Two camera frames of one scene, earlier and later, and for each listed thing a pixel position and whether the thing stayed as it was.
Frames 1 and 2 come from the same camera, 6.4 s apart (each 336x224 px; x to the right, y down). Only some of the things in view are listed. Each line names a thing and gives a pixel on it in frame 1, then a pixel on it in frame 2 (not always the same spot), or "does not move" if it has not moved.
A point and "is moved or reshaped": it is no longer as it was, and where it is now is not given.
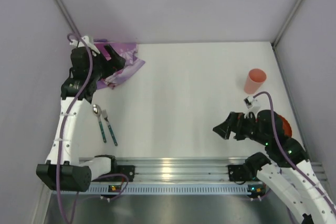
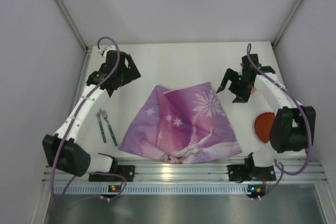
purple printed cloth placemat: x=128 y=51 is moved or reshaped
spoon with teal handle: x=97 y=110 does not move
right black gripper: x=233 y=125 → x=237 y=85
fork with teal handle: x=105 y=115 does not move
